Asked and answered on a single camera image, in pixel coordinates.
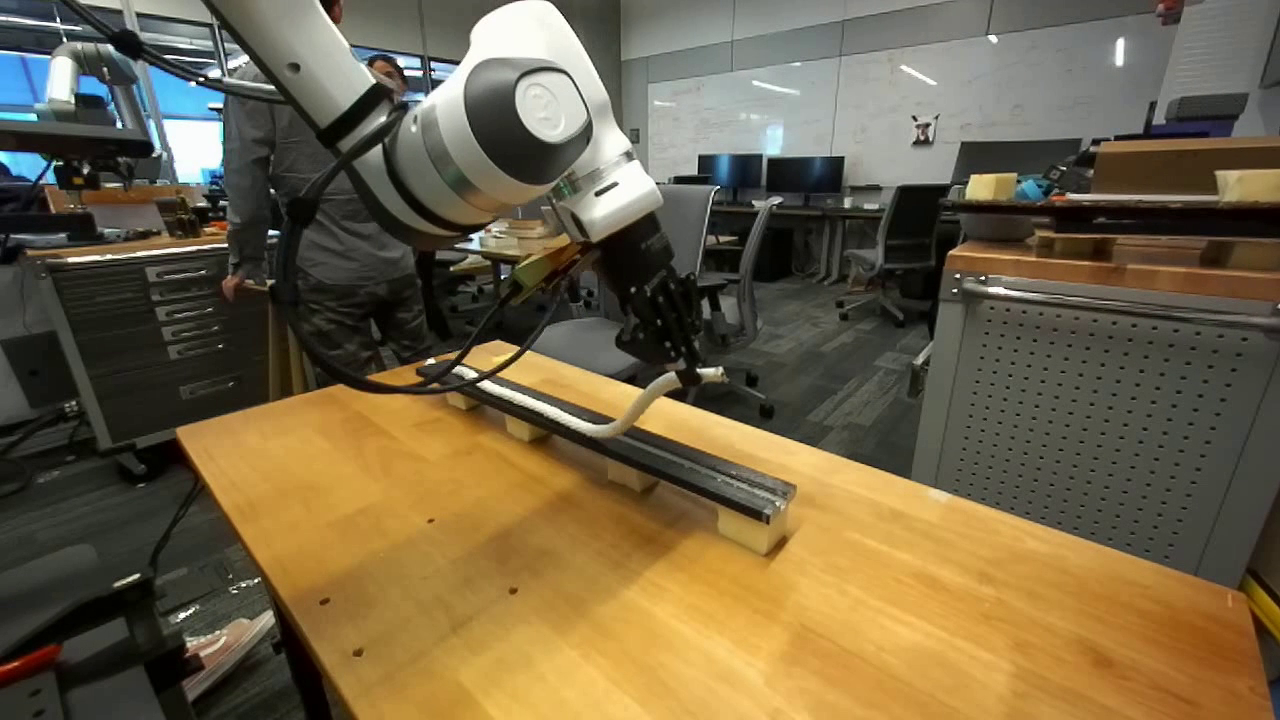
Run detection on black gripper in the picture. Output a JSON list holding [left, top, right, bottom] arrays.
[[589, 214, 709, 402]]

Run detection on white braided rope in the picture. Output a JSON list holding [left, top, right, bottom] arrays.
[[453, 363, 734, 445]]

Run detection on black metallic tube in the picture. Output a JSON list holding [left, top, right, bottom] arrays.
[[420, 357, 798, 530]]

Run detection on small wooden block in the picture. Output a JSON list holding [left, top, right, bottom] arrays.
[[717, 508, 795, 559], [494, 409, 553, 448], [598, 455, 661, 499]]

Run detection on grey office chair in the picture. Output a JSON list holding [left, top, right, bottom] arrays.
[[529, 178, 779, 426]]

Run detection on black computer monitor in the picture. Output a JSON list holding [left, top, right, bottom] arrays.
[[691, 149, 766, 201], [763, 154, 849, 201], [949, 136, 1083, 187]]

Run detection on black office chair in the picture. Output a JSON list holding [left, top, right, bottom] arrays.
[[834, 180, 955, 328]]

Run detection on yellow foam block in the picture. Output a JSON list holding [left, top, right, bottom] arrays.
[[959, 168, 1018, 209]]

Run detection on person in grey shirt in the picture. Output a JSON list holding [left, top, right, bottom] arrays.
[[214, 0, 440, 393]]

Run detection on perforated grey metal cabinet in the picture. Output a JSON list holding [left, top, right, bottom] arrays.
[[909, 236, 1280, 592]]

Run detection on person with dark hair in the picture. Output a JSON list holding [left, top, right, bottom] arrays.
[[358, 50, 417, 101]]

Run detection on grey drawer cabinet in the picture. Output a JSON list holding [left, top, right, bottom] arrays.
[[22, 236, 278, 455]]

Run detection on cardboard box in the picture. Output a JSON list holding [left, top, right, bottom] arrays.
[[1088, 133, 1280, 201]]

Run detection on beige foam block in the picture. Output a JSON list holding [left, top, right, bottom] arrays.
[[1212, 166, 1280, 209]]

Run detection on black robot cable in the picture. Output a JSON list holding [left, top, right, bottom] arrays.
[[267, 91, 593, 402]]

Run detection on red handled tool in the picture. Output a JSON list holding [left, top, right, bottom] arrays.
[[0, 639, 67, 692]]

